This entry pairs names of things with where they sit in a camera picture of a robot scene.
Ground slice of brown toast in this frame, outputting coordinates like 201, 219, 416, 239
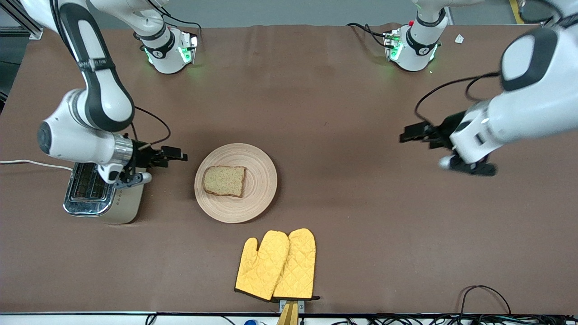
202, 165, 247, 199

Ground round wooden plate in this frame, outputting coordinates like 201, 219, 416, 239
194, 143, 278, 224

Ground cream and chrome toaster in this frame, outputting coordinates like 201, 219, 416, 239
63, 162, 146, 225

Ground brown table cover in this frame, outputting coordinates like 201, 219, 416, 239
0, 23, 578, 315

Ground yellow quilted oven mitt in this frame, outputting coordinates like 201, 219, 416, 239
234, 230, 290, 302
272, 228, 321, 302

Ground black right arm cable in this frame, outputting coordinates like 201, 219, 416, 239
131, 106, 172, 149

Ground white toaster power cord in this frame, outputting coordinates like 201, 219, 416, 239
0, 159, 74, 172

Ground black left base cable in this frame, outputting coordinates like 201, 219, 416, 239
346, 23, 392, 49

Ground black base cable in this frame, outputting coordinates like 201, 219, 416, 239
154, 11, 202, 46
346, 23, 392, 49

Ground black right base cable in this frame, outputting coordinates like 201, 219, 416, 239
154, 11, 202, 46

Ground black looped cable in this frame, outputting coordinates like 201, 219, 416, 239
458, 285, 513, 316

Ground aluminium frame profile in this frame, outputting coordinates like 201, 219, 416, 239
0, 0, 44, 41

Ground metal bracket with wooden stick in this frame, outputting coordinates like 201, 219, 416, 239
276, 299, 306, 325

